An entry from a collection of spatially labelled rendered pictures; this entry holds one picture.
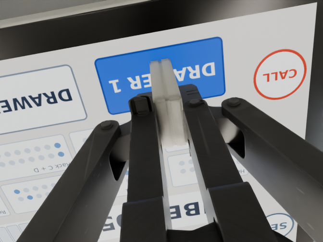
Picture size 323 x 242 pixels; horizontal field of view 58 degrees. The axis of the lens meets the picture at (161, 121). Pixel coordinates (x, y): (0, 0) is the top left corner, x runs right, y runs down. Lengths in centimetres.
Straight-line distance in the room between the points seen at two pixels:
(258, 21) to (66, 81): 14
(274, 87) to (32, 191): 23
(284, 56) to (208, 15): 7
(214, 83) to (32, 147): 16
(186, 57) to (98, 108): 8
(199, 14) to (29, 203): 22
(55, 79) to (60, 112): 3
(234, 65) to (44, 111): 15
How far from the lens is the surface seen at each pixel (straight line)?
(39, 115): 25
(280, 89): 25
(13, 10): 38
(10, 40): 23
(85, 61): 22
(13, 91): 24
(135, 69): 22
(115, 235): 32
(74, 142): 25
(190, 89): 17
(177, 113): 15
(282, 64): 24
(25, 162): 27
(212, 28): 22
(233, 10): 22
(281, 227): 35
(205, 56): 22
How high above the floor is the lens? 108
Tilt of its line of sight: 11 degrees down
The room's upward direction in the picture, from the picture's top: 170 degrees clockwise
